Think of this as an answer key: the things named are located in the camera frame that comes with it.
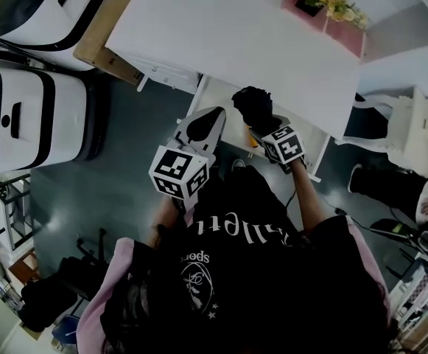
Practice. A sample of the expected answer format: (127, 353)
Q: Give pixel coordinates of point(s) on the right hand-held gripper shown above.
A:
(287, 148)

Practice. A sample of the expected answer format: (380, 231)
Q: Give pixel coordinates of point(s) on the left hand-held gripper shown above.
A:
(177, 168)

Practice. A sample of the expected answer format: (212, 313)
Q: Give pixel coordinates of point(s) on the black cloth bundle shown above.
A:
(254, 105)

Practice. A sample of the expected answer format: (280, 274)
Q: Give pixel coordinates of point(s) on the person's left forearm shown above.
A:
(164, 219)

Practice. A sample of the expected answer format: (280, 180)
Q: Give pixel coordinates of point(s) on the person's right forearm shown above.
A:
(307, 197)

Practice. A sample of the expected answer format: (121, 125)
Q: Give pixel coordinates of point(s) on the white desk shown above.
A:
(235, 31)

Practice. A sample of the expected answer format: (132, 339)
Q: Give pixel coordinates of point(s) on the person's white shoe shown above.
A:
(238, 163)

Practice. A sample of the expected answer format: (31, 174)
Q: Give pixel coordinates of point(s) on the potted yellow flowers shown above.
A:
(309, 4)

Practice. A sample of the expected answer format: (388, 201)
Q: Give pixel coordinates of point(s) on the brown cardboard box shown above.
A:
(103, 42)

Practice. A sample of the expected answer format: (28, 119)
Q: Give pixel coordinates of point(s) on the person's black printed shirt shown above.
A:
(243, 271)

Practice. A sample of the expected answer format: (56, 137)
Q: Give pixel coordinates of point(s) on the dark device green accent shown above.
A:
(386, 231)

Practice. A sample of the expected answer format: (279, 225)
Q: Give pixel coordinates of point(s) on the white black wheeled machine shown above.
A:
(44, 124)
(51, 13)

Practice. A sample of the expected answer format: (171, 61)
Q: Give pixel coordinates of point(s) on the person's pink jacket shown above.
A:
(99, 301)

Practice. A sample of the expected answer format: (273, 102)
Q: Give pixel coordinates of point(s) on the white shelf rack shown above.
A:
(416, 290)

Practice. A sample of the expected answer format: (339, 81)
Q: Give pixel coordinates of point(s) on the black office chair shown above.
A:
(48, 293)

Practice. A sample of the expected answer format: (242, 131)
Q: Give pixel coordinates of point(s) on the brown wooden stool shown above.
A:
(24, 269)

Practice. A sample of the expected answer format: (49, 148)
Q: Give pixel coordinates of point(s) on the blue stool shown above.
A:
(64, 330)

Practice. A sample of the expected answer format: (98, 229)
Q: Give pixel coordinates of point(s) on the metal frame side table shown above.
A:
(0, 205)

